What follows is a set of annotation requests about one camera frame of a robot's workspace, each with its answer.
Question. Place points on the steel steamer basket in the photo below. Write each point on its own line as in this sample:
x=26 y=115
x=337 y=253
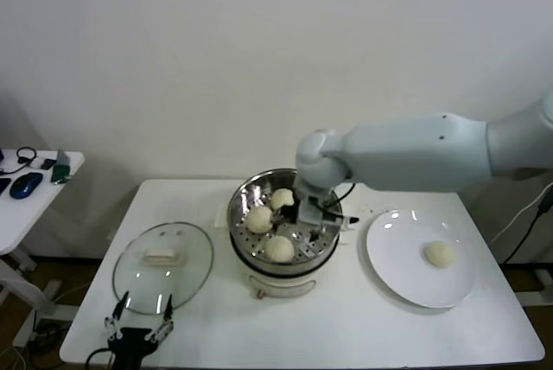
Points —
x=242 y=201

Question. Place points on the small white box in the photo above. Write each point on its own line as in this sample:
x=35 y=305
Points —
x=36 y=164

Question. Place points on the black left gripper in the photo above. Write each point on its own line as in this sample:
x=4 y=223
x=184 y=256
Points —
x=130 y=340

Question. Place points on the white electric cooker pot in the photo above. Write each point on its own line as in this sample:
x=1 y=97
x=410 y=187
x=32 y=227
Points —
x=281 y=285

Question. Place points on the white steamed baozi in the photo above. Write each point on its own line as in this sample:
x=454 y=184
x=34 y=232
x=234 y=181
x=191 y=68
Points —
x=439 y=254
x=279 y=249
x=259 y=219
x=283 y=198

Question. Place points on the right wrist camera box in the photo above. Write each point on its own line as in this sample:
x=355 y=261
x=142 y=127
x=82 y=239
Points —
x=313 y=212

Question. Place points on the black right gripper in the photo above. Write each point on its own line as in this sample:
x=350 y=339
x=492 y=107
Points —
x=290 y=218

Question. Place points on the white side table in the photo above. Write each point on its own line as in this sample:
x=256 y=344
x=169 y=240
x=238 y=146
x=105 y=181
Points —
x=39 y=210

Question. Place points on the blue computer mouse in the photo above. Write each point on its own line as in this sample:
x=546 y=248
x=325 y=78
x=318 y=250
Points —
x=26 y=185

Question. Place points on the black flat device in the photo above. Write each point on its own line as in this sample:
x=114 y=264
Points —
x=3 y=186

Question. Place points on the small black card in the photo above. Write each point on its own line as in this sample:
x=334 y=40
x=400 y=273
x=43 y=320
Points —
x=46 y=165

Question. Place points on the white round plate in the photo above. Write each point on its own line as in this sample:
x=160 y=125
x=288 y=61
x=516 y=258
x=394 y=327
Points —
x=402 y=266

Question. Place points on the green handheld device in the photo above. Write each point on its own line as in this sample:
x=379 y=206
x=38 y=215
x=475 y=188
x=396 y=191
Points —
x=60 y=171

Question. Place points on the white table foot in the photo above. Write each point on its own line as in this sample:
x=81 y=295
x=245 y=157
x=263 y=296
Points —
x=530 y=298
x=60 y=314

